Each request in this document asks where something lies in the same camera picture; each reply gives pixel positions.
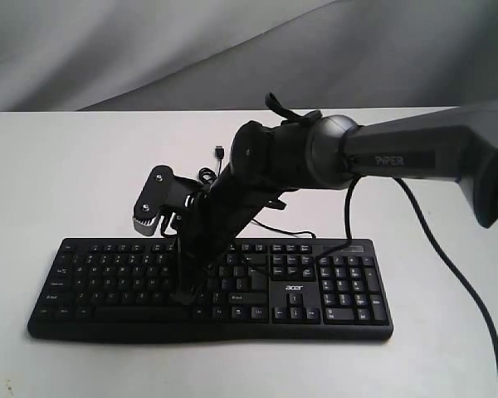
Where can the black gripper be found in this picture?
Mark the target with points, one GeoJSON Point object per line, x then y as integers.
{"type": "Point", "coordinates": [218, 215]}

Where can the black acer keyboard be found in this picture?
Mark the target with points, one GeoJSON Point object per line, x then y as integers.
{"type": "Point", "coordinates": [120, 290]}

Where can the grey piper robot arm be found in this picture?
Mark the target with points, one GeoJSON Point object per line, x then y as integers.
{"type": "Point", "coordinates": [458, 145]}

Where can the grey backdrop cloth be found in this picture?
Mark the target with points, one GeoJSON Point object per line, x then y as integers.
{"type": "Point", "coordinates": [203, 55]}

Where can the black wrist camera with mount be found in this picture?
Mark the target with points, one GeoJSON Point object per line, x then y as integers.
{"type": "Point", "coordinates": [163, 195]}

